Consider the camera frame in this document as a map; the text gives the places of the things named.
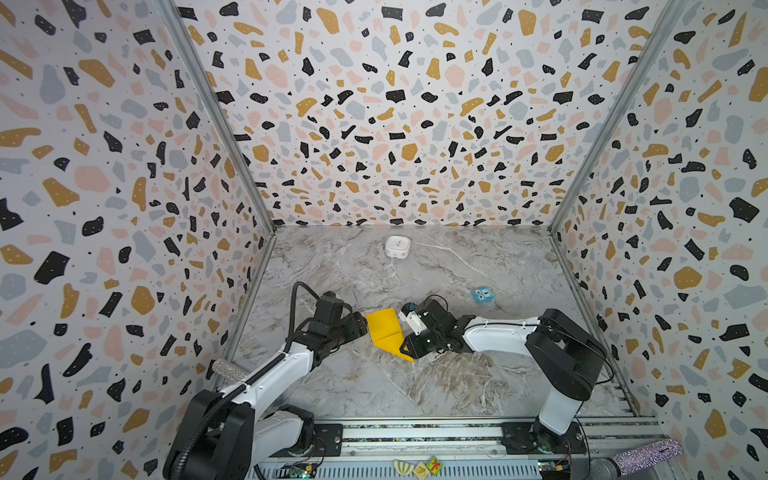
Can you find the glitter microphone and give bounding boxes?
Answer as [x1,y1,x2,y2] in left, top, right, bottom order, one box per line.
[589,438,684,480]
[212,358,248,383]

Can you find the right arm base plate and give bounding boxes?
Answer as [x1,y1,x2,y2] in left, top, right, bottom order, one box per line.
[501,420,588,455]

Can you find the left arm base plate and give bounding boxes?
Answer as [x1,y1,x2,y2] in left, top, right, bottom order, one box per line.
[298,423,344,457]

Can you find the glitter microphone left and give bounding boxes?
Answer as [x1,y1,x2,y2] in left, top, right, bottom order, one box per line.
[212,358,248,383]

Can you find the aluminium rail frame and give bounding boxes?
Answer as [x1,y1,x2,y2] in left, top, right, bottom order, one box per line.
[243,417,679,479]

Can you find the blue owl toy block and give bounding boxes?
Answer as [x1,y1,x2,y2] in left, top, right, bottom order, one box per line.
[472,287,495,304]

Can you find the yellow square paper sheet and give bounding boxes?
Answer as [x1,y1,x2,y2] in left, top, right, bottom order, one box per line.
[366,308,414,363]

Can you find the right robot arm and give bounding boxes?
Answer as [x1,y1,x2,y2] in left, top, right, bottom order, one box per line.
[398,299,607,454]

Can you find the colourful stickers on rail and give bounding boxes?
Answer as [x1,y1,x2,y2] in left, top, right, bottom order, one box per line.
[393,457,443,480]

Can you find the glitter microphone right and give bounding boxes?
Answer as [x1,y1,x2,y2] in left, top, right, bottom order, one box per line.
[589,438,684,480]

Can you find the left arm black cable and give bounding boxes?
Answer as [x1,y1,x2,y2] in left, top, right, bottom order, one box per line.
[167,281,322,480]

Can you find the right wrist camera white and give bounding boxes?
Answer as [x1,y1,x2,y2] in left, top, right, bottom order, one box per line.
[398,302,427,335]

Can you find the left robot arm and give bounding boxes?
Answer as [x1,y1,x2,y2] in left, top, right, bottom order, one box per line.
[162,292,368,479]

